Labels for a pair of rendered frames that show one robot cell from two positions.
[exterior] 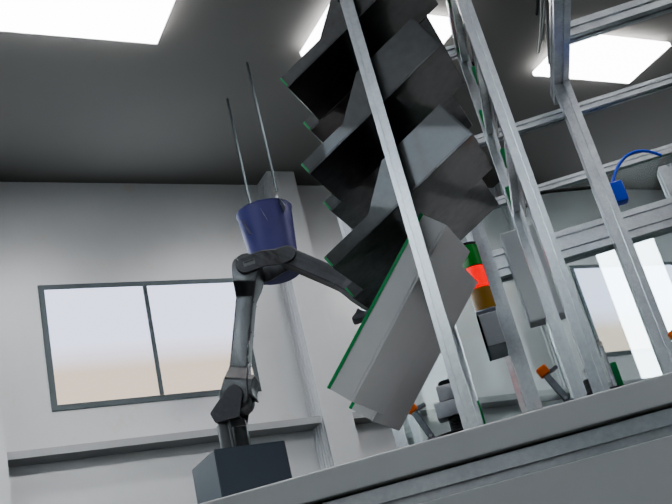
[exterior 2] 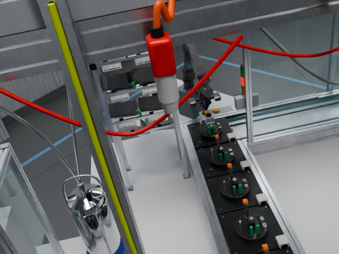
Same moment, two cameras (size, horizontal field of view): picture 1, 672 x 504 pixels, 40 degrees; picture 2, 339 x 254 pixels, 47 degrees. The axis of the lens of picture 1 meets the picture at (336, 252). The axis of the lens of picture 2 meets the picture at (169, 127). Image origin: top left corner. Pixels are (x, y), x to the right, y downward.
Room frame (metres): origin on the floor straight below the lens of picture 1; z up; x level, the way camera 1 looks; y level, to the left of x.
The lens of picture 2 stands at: (1.20, -1.90, 2.33)
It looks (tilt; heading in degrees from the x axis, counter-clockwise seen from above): 35 degrees down; 80
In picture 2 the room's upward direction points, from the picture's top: 11 degrees counter-clockwise
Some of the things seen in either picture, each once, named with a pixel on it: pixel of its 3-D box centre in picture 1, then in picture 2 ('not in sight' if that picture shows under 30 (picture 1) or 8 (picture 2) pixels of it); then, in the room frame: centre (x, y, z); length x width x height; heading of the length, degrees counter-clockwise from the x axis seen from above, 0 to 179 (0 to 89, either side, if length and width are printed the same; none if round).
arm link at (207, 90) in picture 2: not in sight; (205, 83); (1.75, -0.09, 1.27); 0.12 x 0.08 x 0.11; 89
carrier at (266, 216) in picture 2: not in sight; (251, 222); (1.64, -0.88, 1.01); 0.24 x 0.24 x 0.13; 83
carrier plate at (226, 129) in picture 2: not in sight; (211, 132); (1.73, -0.14, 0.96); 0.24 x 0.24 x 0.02; 83
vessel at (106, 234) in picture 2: not in sight; (92, 213); (1.04, -0.86, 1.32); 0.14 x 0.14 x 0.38
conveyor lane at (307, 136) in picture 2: not in sight; (261, 131); (2.03, -0.20, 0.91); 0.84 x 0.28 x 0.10; 173
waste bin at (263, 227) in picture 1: (272, 239); not in sight; (6.62, 0.45, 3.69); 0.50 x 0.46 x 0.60; 47
